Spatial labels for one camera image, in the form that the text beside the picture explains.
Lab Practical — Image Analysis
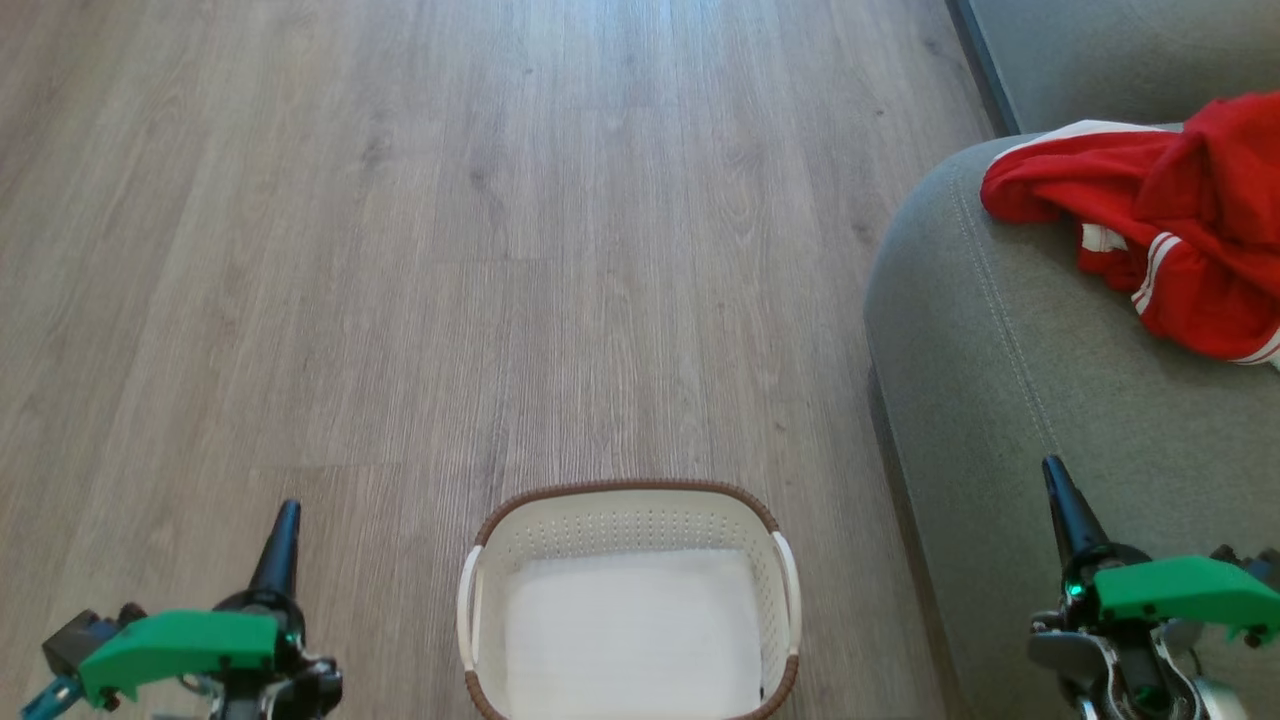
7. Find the white basket with brown rim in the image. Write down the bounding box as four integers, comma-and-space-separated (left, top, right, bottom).
457, 480, 803, 720

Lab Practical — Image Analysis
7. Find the grey fabric sofa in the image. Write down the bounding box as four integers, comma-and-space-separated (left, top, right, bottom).
862, 0, 1280, 720

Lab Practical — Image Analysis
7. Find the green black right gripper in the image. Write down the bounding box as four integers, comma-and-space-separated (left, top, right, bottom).
1028, 455, 1280, 720

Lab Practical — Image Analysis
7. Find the red garment with white stripes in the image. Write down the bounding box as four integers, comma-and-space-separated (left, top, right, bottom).
980, 90, 1280, 369

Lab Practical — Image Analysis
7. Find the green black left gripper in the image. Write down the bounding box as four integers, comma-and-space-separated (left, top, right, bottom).
78, 500, 344, 720

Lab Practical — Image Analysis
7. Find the white cloth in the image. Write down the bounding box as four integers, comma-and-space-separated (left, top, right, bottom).
503, 548, 766, 720

